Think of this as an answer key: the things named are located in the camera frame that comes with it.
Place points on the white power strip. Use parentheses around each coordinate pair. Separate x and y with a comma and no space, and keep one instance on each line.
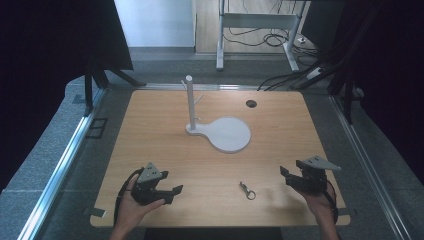
(313,73)

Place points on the black tripod stand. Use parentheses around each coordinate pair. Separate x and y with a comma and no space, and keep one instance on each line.
(346,90)
(96,80)

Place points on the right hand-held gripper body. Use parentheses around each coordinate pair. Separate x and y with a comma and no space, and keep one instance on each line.
(311,178)

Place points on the black curtain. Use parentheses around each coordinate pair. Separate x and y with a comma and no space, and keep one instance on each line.
(50,66)
(390,83)

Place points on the aluminium rail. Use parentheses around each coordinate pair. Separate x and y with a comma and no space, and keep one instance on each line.
(370,166)
(63,166)
(200,86)

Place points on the person's right hand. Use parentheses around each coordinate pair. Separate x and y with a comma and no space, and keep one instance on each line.
(316,201)

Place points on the black tape strip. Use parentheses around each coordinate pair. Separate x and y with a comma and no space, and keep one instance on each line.
(95,211)

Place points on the white metal desk frame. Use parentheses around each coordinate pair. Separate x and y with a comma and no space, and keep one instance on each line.
(256,20)

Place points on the person's left hand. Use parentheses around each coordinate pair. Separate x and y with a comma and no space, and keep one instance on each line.
(133,208)

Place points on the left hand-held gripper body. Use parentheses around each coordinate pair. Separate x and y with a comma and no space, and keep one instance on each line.
(149,175)

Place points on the white peg stand with round base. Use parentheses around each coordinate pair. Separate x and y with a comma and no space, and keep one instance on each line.
(226,133)

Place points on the dark monitor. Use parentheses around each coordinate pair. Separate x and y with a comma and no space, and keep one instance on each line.
(321,23)

